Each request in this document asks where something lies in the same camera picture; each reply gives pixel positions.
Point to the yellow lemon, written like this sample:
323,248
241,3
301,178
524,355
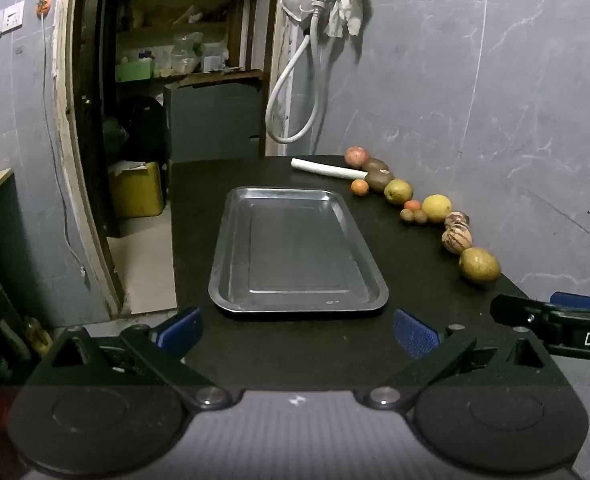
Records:
436,208

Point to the wooden door frame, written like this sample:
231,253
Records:
64,125

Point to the metal tray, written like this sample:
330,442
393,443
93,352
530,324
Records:
295,255

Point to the orange wall hook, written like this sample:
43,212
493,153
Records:
42,4

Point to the brown kiwi with sticker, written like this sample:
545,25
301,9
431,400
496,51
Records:
379,180

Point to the red apple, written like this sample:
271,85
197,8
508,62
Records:
356,156

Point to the small orange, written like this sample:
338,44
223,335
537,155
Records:
412,204
359,187

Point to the wooden shelf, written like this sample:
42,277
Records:
175,27

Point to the striped pepino melon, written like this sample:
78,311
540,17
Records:
456,219
456,238

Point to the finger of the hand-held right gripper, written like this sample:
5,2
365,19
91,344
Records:
520,311
575,301

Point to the green box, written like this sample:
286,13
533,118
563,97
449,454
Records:
134,71

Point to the small yellow-green fruit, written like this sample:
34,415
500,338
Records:
398,192

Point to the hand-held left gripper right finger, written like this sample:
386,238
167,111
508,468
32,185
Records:
415,337

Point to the white tube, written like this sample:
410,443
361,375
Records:
325,168

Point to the small brown longan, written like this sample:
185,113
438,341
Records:
406,215
420,217

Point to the grey rag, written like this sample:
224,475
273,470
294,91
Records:
345,2

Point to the yellow container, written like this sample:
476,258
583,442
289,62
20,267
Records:
137,191

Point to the large yellow-green fruit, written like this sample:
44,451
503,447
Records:
479,265

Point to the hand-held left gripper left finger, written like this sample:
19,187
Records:
182,331

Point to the grey cabinet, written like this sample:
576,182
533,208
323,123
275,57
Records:
215,120

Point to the white wall switch panel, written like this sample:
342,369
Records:
4,20

